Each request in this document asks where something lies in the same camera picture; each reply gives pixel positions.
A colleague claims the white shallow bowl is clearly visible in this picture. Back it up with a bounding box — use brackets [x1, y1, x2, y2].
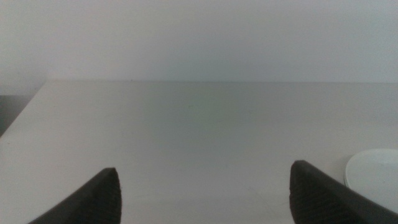
[343, 148, 398, 215]

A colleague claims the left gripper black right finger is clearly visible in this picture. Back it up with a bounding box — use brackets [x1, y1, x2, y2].
[289, 160, 398, 224]

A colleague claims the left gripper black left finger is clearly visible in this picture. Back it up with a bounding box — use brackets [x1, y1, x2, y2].
[27, 167, 123, 224]

